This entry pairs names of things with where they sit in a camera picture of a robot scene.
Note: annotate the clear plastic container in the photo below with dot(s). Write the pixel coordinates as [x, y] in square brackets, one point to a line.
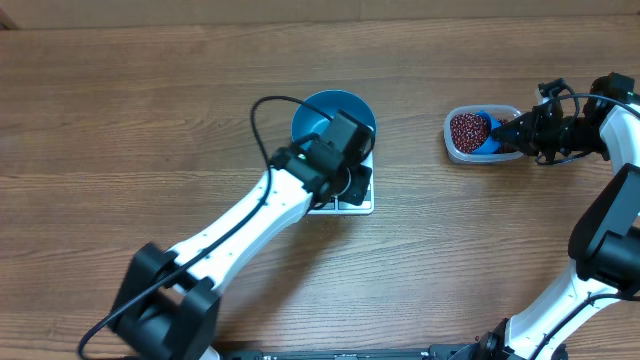
[498, 111]

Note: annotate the teal blue bowl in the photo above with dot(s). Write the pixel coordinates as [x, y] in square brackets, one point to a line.
[330, 102]

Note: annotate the red beans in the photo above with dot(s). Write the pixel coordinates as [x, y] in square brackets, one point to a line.
[468, 132]

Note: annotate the blue plastic measuring scoop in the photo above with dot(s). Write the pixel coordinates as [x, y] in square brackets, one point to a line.
[490, 144]

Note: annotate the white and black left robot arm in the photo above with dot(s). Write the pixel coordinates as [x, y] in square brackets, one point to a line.
[168, 303]

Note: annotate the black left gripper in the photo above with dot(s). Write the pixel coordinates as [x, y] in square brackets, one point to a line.
[362, 180]

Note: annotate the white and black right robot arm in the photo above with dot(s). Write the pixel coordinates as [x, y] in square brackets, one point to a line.
[603, 247]

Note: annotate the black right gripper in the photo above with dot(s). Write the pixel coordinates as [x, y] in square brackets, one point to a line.
[528, 129]

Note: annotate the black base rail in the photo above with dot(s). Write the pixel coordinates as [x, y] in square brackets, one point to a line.
[350, 354]

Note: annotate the white digital kitchen scale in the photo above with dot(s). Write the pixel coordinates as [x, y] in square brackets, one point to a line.
[335, 207]

